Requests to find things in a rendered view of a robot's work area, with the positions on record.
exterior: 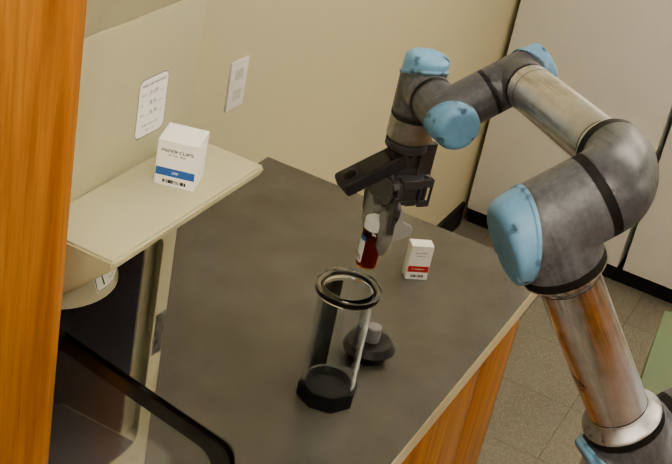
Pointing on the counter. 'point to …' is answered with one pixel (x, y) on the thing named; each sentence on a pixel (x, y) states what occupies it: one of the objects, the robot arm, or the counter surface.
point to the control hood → (141, 213)
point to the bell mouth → (97, 289)
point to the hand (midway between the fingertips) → (371, 241)
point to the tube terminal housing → (109, 158)
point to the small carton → (181, 156)
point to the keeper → (158, 332)
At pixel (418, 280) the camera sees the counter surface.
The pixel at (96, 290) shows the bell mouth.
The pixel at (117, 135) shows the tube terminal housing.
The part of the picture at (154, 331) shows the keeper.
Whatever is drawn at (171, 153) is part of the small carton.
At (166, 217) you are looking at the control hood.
